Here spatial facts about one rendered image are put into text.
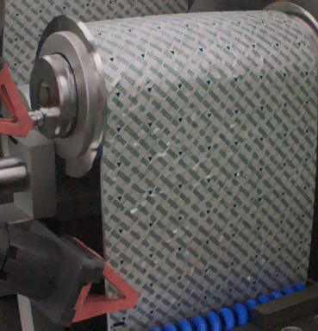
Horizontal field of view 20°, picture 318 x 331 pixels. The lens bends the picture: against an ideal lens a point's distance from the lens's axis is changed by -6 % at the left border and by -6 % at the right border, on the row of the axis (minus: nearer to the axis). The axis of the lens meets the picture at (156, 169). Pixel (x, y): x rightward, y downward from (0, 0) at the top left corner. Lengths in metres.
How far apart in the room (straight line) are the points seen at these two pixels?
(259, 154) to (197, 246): 0.10
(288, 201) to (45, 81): 0.27
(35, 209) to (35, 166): 0.04
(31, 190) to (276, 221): 0.24
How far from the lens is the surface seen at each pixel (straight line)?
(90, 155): 0.76
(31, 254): 0.72
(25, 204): 0.84
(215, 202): 0.83
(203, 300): 0.86
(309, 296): 0.87
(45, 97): 0.78
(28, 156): 0.81
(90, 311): 0.78
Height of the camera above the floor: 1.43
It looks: 18 degrees down
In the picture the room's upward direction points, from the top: straight up
